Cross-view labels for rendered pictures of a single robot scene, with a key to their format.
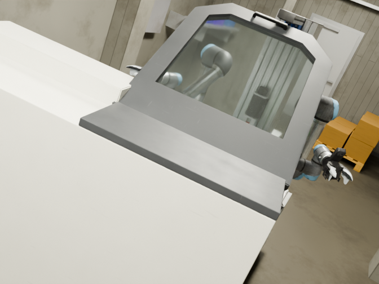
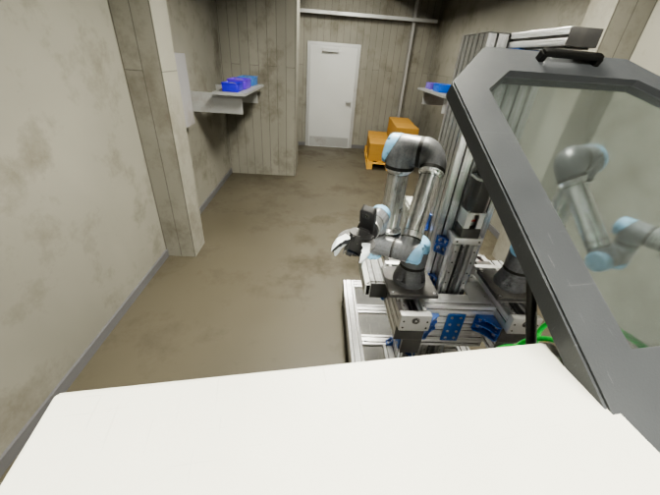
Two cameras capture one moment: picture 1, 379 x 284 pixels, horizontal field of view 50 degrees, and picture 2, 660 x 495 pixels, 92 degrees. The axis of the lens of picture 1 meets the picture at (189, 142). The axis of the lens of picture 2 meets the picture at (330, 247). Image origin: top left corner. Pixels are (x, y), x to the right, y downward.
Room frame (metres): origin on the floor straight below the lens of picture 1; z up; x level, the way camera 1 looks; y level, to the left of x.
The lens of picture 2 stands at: (1.48, 0.76, 1.92)
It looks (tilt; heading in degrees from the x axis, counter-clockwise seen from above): 31 degrees down; 339
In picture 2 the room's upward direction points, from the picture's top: 4 degrees clockwise
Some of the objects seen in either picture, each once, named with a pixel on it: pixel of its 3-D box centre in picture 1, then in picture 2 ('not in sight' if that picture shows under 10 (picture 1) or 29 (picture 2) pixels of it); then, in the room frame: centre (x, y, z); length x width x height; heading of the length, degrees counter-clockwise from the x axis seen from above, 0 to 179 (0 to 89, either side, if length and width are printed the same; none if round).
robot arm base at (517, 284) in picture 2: not in sight; (513, 275); (2.33, -0.51, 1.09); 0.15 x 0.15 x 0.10
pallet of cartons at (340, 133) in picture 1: (352, 133); (388, 141); (7.68, -2.81, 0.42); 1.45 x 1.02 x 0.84; 162
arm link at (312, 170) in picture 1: (311, 168); not in sight; (2.09, -0.66, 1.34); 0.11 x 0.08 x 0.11; 98
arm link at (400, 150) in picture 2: not in sight; (394, 199); (2.57, 0.06, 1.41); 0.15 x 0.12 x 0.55; 47
